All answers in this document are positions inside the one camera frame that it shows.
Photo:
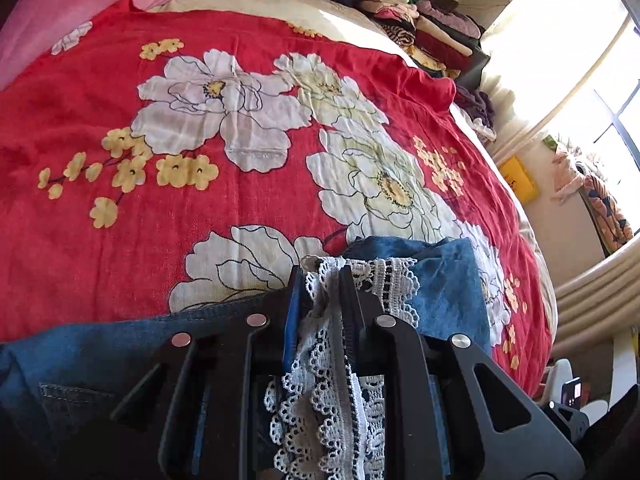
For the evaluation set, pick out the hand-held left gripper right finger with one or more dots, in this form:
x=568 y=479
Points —
x=348 y=305

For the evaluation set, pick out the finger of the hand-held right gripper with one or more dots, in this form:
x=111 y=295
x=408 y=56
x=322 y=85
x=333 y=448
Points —
x=562 y=420

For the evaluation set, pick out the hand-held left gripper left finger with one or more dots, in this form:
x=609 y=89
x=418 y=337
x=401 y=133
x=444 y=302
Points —
x=291 y=310

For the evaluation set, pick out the blue denim pants lace trim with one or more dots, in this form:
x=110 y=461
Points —
x=440 y=285

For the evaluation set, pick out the beige window ledge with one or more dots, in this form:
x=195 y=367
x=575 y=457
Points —
x=600 y=300

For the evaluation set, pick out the yellow box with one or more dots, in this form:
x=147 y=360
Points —
x=520 y=180

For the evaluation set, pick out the patterned orange cloth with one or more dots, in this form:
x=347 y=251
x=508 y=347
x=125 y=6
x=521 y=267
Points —
x=607 y=210

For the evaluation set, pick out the red floral blanket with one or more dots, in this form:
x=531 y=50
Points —
x=75 y=260

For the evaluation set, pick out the purple cloth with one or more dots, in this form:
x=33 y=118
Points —
x=477 y=105

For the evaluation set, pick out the pink fluffy cloth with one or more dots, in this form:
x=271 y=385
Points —
x=567 y=175

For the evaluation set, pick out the window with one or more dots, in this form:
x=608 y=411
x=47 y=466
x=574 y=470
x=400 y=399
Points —
x=625 y=150

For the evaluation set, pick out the pile of folded clothes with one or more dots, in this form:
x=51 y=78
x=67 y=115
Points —
x=440 y=35

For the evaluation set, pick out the white curtain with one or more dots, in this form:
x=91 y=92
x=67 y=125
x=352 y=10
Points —
x=550 y=35

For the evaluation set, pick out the pink quilt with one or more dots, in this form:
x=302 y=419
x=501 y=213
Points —
x=75 y=0

